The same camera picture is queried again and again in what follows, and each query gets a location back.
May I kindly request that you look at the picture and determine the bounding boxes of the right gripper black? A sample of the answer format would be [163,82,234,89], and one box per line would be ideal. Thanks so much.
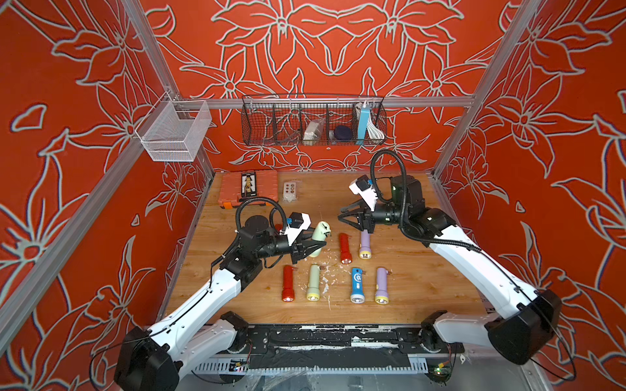
[337,199,409,236]

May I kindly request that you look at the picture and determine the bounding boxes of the cream flashlight back row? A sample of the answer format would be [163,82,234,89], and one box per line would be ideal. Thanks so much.
[307,221,331,257]

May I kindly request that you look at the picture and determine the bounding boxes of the purple flashlight back row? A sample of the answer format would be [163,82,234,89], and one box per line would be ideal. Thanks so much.
[359,230,372,260]

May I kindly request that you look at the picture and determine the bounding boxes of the purple flashlight row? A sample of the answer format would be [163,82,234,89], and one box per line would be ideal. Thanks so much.
[359,230,372,260]
[374,267,390,305]

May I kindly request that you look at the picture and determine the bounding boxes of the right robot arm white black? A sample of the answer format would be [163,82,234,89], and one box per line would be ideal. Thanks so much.
[337,149,562,365]

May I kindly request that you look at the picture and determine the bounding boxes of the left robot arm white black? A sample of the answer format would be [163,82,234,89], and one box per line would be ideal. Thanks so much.
[114,196,331,390]

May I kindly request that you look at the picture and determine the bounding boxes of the green flashlight front row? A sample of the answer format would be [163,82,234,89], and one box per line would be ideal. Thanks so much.
[306,264,320,301]

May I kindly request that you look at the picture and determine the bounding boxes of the red flashlight front row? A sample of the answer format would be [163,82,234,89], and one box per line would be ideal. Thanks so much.
[281,265,295,302]

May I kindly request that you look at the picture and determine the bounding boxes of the blue flashlight front row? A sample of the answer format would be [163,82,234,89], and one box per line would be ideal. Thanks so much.
[350,267,365,304]

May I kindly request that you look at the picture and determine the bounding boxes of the purple flashlight front row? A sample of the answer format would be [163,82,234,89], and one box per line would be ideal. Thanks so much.
[374,267,390,305]

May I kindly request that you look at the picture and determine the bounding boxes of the white button box in bag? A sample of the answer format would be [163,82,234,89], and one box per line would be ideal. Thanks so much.
[283,181,298,203]

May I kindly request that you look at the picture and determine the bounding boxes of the black card on case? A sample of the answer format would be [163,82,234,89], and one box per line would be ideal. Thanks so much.
[241,171,258,200]

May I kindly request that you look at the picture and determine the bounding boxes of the dark blue round item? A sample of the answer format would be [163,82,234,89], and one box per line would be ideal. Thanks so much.
[333,125,353,143]

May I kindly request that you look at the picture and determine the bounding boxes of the orange tool case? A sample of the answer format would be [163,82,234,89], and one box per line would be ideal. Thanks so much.
[218,170,279,210]

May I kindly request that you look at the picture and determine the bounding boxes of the white bagged item in basket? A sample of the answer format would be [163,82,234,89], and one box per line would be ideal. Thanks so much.
[303,119,325,146]

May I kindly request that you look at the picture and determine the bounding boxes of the light blue box in basket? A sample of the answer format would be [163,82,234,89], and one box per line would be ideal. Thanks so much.
[355,103,370,145]

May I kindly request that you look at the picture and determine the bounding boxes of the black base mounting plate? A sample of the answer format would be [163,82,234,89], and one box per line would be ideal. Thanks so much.
[197,324,465,376]

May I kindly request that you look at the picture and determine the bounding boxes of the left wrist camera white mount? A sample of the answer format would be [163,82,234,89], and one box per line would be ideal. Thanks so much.
[284,212,311,246]

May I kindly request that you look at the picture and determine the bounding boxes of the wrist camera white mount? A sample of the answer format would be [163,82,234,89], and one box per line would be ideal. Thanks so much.
[349,175,378,212]
[284,212,311,246]

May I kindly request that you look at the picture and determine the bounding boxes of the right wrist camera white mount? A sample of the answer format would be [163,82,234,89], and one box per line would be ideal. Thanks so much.
[349,175,378,212]

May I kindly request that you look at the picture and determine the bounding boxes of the white cable in basket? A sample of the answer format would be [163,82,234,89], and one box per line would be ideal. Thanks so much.
[366,113,386,143]

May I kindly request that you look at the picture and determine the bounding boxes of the black wire wall basket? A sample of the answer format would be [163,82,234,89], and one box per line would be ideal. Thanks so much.
[241,94,387,147]

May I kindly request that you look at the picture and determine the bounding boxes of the clear plastic wall bin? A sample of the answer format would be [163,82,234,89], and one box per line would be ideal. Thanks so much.
[137,100,212,162]

